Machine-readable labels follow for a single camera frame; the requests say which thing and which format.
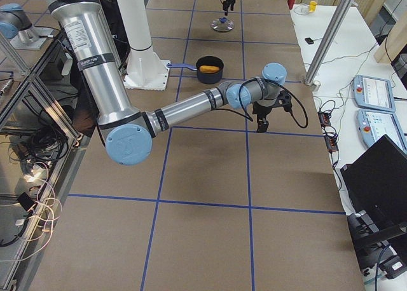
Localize glass pot lid blue knob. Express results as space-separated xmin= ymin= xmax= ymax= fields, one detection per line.
xmin=210 ymin=17 xmax=235 ymax=32

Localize yellow plastic corn cob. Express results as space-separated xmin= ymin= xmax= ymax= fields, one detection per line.
xmin=198 ymin=65 xmax=221 ymax=74

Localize dark blue saucepan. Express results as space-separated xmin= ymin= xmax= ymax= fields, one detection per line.
xmin=167 ymin=56 xmax=224 ymax=85

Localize black power strip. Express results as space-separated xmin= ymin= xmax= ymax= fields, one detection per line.
xmin=318 ymin=111 xmax=339 ymax=154

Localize small black square sensor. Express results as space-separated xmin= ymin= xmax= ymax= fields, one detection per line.
xmin=305 ymin=37 xmax=314 ymax=44

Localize near teach pendant tablet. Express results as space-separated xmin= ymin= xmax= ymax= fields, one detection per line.
xmin=357 ymin=109 xmax=406 ymax=152

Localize teach pendant tablet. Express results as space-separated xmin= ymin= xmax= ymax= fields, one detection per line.
xmin=357 ymin=109 xmax=406 ymax=152
xmin=352 ymin=75 xmax=396 ymax=112

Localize far teach pendant tablet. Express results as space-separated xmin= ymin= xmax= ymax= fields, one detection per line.
xmin=352 ymin=75 xmax=396 ymax=112

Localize black laptop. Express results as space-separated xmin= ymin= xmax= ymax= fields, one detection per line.
xmin=339 ymin=133 xmax=407 ymax=222

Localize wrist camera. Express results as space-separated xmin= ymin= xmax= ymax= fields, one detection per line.
xmin=278 ymin=91 xmax=293 ymax=114

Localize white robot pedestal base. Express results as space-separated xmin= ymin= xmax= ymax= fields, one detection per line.
xmin=117 ymin=0 xmax=169 ymax=91

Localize aluminium frame post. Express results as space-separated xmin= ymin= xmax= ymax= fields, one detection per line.
xmin=303 ymin=0 xmax=354 ymax=86

